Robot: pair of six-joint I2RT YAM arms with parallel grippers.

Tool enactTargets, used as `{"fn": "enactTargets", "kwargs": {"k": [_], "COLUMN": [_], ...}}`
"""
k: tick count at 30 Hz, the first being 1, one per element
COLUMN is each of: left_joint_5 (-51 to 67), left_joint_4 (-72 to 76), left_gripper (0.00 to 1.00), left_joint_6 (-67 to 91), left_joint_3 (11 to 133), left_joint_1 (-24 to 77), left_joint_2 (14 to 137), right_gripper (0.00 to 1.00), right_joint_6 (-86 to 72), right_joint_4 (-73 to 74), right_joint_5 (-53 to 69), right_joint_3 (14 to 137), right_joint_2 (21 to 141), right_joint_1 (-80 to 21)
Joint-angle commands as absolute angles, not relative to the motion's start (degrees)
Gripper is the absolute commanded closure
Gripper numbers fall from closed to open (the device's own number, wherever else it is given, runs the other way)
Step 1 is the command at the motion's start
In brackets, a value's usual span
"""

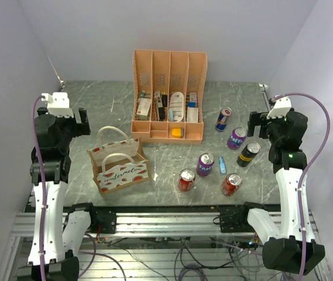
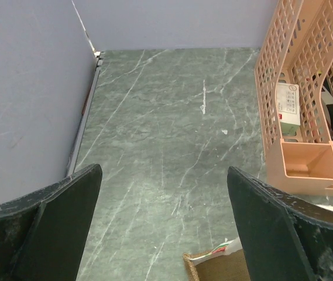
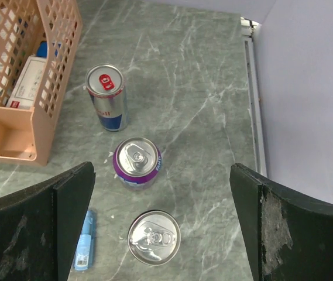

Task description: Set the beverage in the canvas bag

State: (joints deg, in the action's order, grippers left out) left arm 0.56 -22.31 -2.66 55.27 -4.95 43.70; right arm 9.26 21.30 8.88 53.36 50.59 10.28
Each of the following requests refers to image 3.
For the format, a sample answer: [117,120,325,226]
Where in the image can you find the white medicine box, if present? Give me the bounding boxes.
[6,56,47,110]

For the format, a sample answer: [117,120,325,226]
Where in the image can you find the blue box in organizer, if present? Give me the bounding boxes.
[36,41,61,58]

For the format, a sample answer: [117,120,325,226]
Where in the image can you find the peach plastic file organizer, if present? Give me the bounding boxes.
[0,1,83,166]

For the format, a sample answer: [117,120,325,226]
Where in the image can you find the purple Fanta can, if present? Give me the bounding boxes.
[112,136,162,191]

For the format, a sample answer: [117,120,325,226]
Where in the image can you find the small blue tube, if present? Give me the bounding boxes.
[73,210,96,271]

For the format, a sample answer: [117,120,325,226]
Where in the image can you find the black and yellow can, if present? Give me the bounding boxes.
[127,210,181,266]

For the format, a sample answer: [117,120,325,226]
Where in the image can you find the Red Bull can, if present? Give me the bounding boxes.
[85,64,129,132]

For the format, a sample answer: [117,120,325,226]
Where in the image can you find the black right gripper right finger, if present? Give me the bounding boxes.
[229,163,333,280]

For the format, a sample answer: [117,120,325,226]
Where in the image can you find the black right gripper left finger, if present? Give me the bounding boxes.
[0,162,95,280]

